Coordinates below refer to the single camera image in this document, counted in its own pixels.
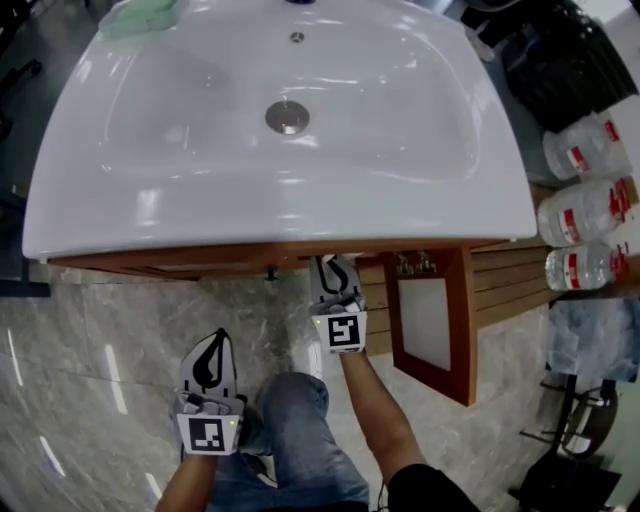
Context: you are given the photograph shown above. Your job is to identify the black trash bin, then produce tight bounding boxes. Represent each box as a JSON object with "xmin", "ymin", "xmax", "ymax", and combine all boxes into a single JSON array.
[{"xmin": 498, "ymin": 13, "xmax": 640, "ymax": 135}]

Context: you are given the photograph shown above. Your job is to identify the person's black shirt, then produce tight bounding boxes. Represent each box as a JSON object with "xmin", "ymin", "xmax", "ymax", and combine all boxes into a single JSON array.
[{"xmin": 386, "ymin": 462, "xmax": 482, "ymax": 512}]

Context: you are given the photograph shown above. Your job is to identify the green soap dish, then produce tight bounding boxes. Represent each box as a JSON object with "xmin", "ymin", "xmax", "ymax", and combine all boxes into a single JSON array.
[{"xmin": 96, "ymin": 0, "xmax": 192, "ymax": 39}]

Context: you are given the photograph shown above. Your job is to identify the person's left forearm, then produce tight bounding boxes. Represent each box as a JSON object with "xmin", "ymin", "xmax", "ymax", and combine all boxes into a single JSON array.
[{"xmin": 153, "ymin": 451, "xmax": 220, "ymax": 512}]

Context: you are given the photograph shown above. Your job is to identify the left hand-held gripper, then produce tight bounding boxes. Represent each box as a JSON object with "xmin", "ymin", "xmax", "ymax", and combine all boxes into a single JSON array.
[{"xmin": 171, "ymin": 327, "xmax": 250, "ymax": 458}]

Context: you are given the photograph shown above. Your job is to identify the wooden cabinet door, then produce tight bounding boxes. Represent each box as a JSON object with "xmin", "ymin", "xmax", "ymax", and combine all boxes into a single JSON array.
[{"xmin": 381, "ymin": 243, "xmax": 480, "ymax": 408}]

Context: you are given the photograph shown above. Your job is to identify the person's blue jeans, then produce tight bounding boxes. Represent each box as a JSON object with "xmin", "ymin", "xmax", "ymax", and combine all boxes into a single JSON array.
[{"xmin": 213, "ymin": 371, "xmax": 372, "ymax": 512}]

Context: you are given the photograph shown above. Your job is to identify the wooden slatted platform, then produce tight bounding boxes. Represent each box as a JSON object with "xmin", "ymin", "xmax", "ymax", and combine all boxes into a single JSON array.
[{"xmin": 358, "ymin": 238, "xmax": 569, "ymax": 357}]

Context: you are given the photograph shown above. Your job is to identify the black stool frame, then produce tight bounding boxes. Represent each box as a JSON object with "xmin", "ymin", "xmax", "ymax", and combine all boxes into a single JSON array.
[{"xmin": 508, "ymin": 371, "xmax": 622, "ymax": 512}]

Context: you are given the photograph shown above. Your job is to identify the white ceramic sink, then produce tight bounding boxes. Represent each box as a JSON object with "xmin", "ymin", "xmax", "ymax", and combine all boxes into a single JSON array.
[{"xmin": 21, "ymin": 0, "xmax": 539, "ymax": 262}]

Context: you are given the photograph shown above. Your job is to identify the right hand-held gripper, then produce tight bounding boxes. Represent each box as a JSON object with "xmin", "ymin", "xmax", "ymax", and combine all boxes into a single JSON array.
[{"xmin": 308, "ymin": 253, "xmax": 370, "ymax": 356}]

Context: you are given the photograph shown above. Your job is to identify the blue-grey plastic bag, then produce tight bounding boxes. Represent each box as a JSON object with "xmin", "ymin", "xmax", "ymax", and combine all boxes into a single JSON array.
[{"xmin": 543, "ymin": 298, "xmax": 640, "ymax": 385}]

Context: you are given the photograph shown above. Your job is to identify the large clear water bottle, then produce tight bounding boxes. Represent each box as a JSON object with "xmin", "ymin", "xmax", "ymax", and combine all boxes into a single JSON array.
[
  {"xmin": 536, "ymin": 176, "xmax": 640, "ymax": 249},
  {"xmin": 544, "ymin": 241, "xmax": 640, "ymax": 292},
  {"xmin": 541, "ymin": 113, "xmax": 632, "ymax": 182}
]

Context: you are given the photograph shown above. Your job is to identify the person's right forearm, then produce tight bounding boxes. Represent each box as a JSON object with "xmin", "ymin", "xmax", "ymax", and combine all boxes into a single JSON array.
[{"xmin": 338, "ymin": 349, "xmax": 427, "ymax": 485}]

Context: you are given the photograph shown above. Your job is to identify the wooden vanity stand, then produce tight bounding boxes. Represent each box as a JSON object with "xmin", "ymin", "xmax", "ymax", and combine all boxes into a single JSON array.
[{"xmin": 46, "ymin": 237, "xmax": 517, "ymax": 283}]

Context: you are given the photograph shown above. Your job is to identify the silver sink drain plug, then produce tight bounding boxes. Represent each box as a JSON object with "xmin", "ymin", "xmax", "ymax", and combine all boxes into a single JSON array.
[{"xmin": 264, "ymin": 99, "xmax": 312, "ymax": 137}]

